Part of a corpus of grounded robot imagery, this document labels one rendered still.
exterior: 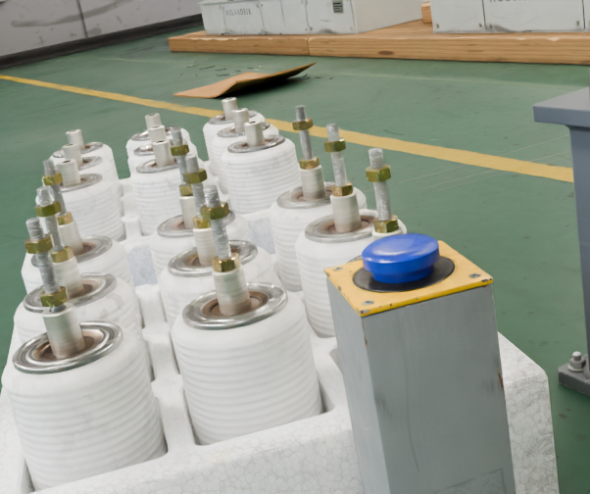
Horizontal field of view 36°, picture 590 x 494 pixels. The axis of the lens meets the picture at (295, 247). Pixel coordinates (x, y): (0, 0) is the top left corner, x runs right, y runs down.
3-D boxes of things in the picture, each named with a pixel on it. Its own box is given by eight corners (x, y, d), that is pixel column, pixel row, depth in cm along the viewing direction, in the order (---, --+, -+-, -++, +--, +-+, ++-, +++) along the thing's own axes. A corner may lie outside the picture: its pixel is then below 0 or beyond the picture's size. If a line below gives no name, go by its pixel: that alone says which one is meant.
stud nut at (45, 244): (29, 248, 61) (25, 236, 61) (54, 242, 62) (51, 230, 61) (26, 257, 59) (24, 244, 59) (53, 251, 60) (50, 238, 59)
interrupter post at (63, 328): (84, 341, 64) (73, 298, 63) (88, 353, 62) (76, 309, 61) (51, 351, 64) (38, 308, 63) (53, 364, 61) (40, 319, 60)
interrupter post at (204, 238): (232, 262, 75) (224, 223, 74) (205, 271, 74) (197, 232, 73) (221, 255, 77) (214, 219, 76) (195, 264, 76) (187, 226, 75)
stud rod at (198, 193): (217, 243, 75) (198, 154, 73) (206, 246, 75) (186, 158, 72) (213, 240, 76) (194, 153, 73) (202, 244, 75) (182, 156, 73)
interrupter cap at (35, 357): (116, 320, 67) (113, 311, 67) (132, 356, 60) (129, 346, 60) (12, 349, 65) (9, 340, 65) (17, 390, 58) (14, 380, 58)
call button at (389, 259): (426, 261, 50) (421, 225, 49) (455, 283, 46) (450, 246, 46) (357, 278, 49) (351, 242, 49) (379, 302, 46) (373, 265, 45)
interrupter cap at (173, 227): (231, 233, 83) (229, 225, 83) (151, 246, 84) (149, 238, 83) (239, 210, 90) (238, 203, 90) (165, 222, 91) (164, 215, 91)
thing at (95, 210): (141, 296, 124) (110, 169, 119) (144, 321, 115) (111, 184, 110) (72, 313, 123) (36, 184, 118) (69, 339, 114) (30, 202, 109)
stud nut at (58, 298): (43, 300, 62) (40, 288, 62) (69, 294, 63) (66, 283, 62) (42, 310, 61) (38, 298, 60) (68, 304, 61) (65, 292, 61)
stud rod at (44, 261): (55, 322, 63) (25, 219, 60) (69, 319, 63) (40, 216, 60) (54, 327, 62) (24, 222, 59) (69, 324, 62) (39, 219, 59)
